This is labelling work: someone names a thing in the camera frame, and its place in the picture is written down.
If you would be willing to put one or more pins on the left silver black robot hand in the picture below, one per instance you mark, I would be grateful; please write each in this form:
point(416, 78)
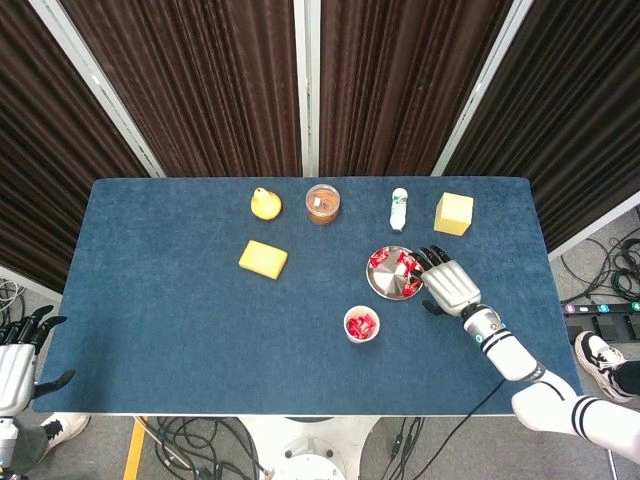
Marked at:
point(15, 372)

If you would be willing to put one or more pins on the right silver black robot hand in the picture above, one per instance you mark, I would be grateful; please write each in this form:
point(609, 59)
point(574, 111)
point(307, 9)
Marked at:
point(450, 287)

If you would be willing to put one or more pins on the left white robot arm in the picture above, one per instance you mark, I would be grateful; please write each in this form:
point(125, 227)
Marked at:
point(6, 440)

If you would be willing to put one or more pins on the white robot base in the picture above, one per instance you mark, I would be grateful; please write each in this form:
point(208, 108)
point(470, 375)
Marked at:
point(310, 445)

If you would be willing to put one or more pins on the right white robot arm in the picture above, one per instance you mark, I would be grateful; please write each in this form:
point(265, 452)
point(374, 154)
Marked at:
point(510, 355)

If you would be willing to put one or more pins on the silver metal plate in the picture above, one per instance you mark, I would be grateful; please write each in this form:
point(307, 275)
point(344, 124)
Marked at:
point(387, 280)

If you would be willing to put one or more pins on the white paper cup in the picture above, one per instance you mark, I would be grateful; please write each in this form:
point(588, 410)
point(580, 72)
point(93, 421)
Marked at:
point(361, 341)

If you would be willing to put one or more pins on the yellow cube block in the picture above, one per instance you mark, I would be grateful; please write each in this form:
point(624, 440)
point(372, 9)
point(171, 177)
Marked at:
point(452, 214)

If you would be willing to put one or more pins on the grey trouser leg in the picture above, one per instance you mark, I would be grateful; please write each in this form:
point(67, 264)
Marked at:
point(30, 445)

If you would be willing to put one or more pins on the small white bottle green label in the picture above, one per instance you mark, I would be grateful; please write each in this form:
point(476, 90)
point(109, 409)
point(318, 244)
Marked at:
point(398, 210)

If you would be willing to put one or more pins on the yellow floor tape strip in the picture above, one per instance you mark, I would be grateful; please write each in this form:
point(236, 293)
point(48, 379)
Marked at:
point(134, 450)

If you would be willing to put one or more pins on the black power strip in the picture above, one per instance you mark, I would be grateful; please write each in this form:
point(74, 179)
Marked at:
point(600, 307)

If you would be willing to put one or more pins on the clear jar of rubber bands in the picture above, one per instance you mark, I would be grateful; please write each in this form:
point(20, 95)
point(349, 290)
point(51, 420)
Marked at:
point(323, 204)

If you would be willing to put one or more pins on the black foot pedal box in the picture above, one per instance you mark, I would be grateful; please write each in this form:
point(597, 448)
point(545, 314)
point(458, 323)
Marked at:
point(607, 327)

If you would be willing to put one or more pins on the blue tablecloth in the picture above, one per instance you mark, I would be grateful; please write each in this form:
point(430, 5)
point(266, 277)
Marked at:
point(175, 325)

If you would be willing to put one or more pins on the white black sneaker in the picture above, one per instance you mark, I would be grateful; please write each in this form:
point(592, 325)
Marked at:
point(600, 362)

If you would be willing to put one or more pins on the flat yellow sponge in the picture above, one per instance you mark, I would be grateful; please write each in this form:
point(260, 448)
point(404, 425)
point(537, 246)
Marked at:
point(263, 259)

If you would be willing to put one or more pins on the black trouser leg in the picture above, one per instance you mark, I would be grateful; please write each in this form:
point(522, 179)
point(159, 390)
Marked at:
point(629, 377)

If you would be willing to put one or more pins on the yellow pear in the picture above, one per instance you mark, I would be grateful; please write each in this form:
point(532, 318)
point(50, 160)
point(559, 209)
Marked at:
point(265, 205)

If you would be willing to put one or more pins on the brown curtain panel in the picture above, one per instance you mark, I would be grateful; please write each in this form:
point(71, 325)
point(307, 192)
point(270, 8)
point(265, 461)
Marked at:
point(575, 125)
point(50, 150)
point(400, 85)
point(200, 85)

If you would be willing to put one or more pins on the white screen base rail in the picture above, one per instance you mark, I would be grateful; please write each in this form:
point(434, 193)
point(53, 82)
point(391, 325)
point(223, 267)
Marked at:
point(30, 282)
point(595, 225)

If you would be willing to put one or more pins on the white screen frame post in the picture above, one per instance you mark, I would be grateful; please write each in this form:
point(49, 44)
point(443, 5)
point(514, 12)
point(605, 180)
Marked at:
point(480, 85)
point(95, 80)
point(307, 85)

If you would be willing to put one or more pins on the white table frame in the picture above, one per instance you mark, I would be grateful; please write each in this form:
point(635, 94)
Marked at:
point(225, 415)

